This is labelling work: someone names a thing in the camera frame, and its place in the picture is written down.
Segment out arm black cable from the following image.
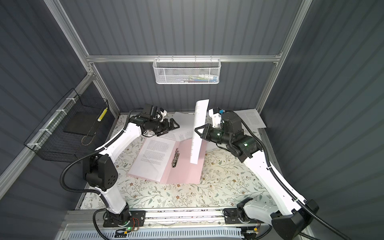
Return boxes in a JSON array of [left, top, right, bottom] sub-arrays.
[[59, 107, 143, 240], [233, 112, 352, 240]]

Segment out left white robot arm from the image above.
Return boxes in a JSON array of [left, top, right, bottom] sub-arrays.
[[83, 104, 180, 226]]

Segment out corner white printed sheet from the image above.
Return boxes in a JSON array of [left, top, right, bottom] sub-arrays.
[[235, 109, 267, 130]]

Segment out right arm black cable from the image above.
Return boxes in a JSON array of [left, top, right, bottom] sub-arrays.
[[233, 112, 352, 240]]

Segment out yellow marker pen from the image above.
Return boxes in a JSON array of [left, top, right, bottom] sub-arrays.
[[97, 107, 109, 122]]

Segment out pens in white basket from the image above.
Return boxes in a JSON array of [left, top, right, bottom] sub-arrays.
[[180, 74, 219, 83]]

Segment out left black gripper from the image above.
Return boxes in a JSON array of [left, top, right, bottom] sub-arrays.
[[150, 118, 180, 136]]

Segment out white wire mesh basket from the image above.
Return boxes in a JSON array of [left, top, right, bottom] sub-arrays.
[[153, 59, 222, 85]]

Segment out pink file folder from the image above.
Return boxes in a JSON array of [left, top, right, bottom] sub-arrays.
[[127, 136, 208, 185]]

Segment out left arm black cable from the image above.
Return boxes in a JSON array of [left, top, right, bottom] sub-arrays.
[[59, 107, 143, 240]]

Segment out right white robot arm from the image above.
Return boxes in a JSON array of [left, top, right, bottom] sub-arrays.
[[193, 108, 319, 240]]

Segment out black wire mesh basket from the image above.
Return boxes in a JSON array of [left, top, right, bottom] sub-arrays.
[[24, 85, 115, 163]]

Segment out metal folder clip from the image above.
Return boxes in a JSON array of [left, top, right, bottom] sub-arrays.
[[172, 148, 180, 168]]

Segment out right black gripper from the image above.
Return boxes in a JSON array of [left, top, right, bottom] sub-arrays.
[[194, 123, 231, 146]]

